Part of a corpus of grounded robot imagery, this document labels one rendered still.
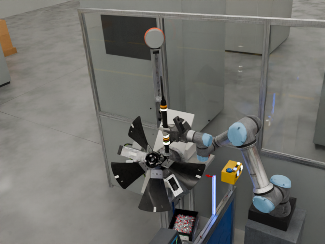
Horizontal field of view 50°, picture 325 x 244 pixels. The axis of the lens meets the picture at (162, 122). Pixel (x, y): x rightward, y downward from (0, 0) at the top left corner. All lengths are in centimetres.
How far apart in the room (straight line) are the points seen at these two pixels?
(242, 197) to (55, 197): 216
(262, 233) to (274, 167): 87
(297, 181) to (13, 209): 301
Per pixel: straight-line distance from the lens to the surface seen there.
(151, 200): 248
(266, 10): 802
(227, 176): 258
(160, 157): 245
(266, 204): 205
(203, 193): 350
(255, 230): 229
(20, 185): 470
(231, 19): 264
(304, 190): 308
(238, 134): 191
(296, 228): 234
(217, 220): 255
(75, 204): 414
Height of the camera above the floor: 262
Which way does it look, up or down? 29 degrees down
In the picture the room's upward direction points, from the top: 4 degrees counter-clockwise
